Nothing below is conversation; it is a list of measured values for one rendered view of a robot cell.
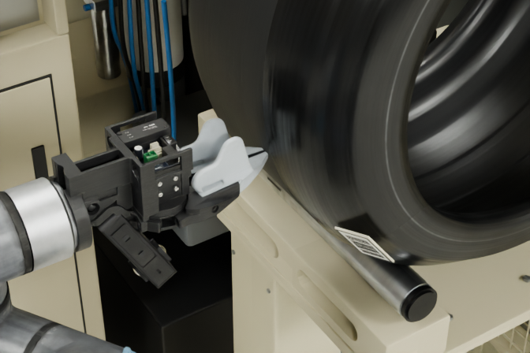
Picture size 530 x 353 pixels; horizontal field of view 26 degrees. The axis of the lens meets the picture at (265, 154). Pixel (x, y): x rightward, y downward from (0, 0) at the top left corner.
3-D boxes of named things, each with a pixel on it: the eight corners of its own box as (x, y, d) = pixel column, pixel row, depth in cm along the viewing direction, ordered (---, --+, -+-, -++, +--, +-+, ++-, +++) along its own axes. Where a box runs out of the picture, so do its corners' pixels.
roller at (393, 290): (231, 158, 144) (234, 128, 142) (261, 150, 147) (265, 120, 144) (402, 329, 121) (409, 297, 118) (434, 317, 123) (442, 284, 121)
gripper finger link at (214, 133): (266, 113, 108) (180, 142, 104) (266, 162, 112) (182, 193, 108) (249, 97, 111) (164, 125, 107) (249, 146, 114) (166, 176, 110)
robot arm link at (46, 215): (38, 288, 99) (2, 236, 105) (87, 269, 101) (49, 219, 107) (27, 221, 95) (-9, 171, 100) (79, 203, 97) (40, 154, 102)
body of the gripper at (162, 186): (201, 148, 101) (75, 192, 96) (203, 223, 106) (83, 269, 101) (160, 106, 106) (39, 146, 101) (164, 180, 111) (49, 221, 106)
